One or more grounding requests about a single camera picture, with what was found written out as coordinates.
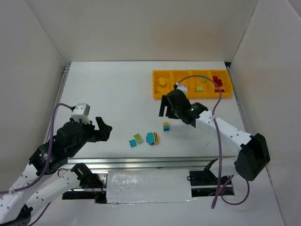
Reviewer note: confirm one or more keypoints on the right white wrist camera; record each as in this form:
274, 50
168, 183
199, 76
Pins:
181, 87

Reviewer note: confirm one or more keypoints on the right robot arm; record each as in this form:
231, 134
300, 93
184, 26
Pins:
251, 151

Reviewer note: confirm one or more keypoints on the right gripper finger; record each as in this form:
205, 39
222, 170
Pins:
169, 113
163, 104

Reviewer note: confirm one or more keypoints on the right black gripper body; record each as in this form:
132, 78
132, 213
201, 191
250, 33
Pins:
171, 107

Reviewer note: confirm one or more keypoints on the yellow four-compartment bin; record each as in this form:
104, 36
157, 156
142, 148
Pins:
174, 76

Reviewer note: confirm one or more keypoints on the aluminium left rail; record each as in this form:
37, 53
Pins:
57, 99

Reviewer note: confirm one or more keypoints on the round yellow lego brick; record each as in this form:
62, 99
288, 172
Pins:
162, 81

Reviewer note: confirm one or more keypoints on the aluminium right rail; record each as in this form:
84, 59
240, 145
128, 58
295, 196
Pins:
238, 101

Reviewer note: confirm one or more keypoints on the light green lego brick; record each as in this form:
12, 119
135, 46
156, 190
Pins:
199, 89

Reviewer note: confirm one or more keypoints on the teal square lego plate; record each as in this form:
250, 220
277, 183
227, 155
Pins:
132, 143

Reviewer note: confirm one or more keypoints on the aluminium rail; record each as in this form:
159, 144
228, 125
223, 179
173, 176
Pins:
57, 99
238, 101
142, 163

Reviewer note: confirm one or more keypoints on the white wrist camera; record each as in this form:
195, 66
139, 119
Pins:
181, 87
80, 114

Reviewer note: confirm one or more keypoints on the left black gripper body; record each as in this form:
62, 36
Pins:
93, 133

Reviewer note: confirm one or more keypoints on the small teal lego brick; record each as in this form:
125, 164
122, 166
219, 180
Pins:
166, 128

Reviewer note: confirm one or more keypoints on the red flower lego brick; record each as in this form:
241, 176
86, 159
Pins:
218, 82

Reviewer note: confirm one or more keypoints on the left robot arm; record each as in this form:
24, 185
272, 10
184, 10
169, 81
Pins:
25, 197

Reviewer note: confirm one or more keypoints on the aluminium front rail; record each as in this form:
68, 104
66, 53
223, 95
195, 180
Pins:
142, 163

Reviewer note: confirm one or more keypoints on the white foil covered panel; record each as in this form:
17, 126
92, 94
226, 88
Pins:
148, 186

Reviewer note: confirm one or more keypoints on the yellow long lego brick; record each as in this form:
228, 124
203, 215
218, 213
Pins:
161, 90

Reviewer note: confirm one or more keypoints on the teal rounded lego brick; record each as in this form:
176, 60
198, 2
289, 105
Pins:
150, 139

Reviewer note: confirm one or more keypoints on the yellow black striped lego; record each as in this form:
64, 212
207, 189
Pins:
155, 138

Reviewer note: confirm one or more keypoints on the lime green lego plate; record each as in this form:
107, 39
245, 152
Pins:
138, 138

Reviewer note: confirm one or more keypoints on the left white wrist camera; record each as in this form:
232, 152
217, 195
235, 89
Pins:
80, 114

